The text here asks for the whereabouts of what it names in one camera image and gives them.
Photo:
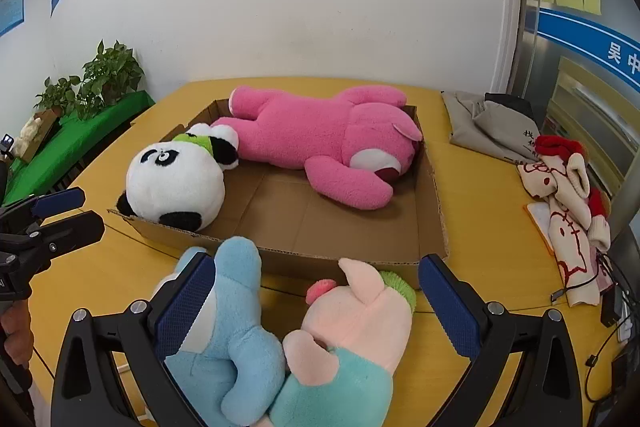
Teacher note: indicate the pink bear plush toy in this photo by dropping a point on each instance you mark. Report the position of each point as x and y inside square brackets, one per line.
[310, 132]

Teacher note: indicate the light blue plush toy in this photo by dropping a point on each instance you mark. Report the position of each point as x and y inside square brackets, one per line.
[230, 347]

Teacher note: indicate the blue framed wall poster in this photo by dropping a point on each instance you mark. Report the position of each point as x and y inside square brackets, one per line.
[12, 4]

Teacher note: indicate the panda plush toy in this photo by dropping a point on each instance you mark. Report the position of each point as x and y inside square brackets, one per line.
[175, 187]

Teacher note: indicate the small brown box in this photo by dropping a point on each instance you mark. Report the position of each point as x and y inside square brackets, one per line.
[42, 132]

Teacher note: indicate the grey cloth bag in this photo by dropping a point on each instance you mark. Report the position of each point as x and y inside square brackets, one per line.
[475, 122]

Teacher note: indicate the red white printed cloth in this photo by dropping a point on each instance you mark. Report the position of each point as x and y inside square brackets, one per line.
[560, 207]

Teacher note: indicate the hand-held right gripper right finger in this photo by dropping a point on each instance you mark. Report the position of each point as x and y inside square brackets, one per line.
[450, 307]

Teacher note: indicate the brown cardboard box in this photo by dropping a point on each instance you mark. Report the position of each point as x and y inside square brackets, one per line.
[320, 227]

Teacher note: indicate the pink pig plush toy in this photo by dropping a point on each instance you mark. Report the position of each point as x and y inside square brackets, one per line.
[350, 322]

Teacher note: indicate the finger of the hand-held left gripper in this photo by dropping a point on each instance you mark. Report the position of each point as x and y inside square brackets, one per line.
[70, 232]
[57, 202]

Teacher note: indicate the black power adapter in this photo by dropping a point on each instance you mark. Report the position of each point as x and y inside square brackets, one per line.
[611, 307]

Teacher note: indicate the person's left hand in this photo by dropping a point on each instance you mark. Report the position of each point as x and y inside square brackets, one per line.
[15, 337]

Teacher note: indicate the black cloth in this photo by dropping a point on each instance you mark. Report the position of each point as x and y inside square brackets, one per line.
[510, 104]

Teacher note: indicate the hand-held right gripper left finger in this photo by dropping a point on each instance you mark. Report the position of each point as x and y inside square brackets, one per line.
[182, 307]

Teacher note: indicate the green tablecloth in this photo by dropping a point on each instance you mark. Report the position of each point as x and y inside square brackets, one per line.
[85, 132]

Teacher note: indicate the blue window banner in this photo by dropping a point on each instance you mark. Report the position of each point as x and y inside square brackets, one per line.
[590, 42]

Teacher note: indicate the small potted green plant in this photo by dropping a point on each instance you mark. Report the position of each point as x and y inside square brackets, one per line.
[57, 94]

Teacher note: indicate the white notebook orange edge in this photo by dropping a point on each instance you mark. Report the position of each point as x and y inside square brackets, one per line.
[537, 217]

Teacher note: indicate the large potted green plant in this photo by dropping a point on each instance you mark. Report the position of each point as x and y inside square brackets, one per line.
[112, 72]

